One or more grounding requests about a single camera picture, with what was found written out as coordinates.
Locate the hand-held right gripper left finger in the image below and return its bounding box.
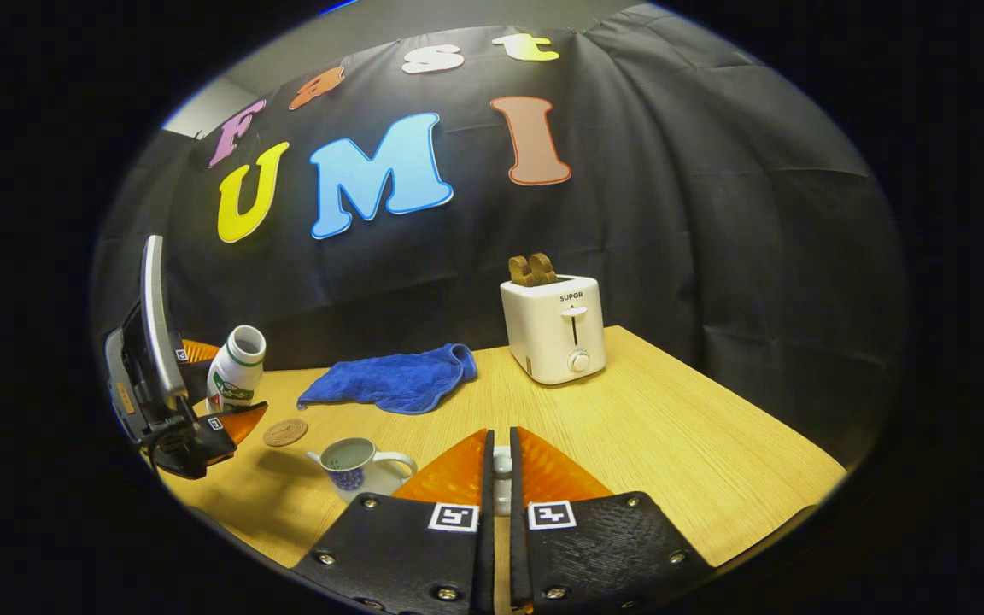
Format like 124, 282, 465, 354
291, 429, 497, 614

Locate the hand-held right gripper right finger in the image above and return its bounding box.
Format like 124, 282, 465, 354
509, 426, 715, 614

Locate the white water bottle green label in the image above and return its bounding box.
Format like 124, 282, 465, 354
206, 325, 267, 413

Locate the white teacup lid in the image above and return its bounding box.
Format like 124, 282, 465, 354
493, 446, 513, 518

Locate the round brown coaster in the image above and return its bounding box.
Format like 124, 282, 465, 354
263, 419, 309, 448

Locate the white teacup blue pattern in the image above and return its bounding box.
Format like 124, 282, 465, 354
307, 437, 419, 503

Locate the blue cloth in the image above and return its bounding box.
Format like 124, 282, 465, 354
296, 343, 478, 416

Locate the white toaster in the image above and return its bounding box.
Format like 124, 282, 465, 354
500, 274, 608, 386

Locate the black backdrop cloth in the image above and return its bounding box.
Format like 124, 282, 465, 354
91, 4, 907, 466

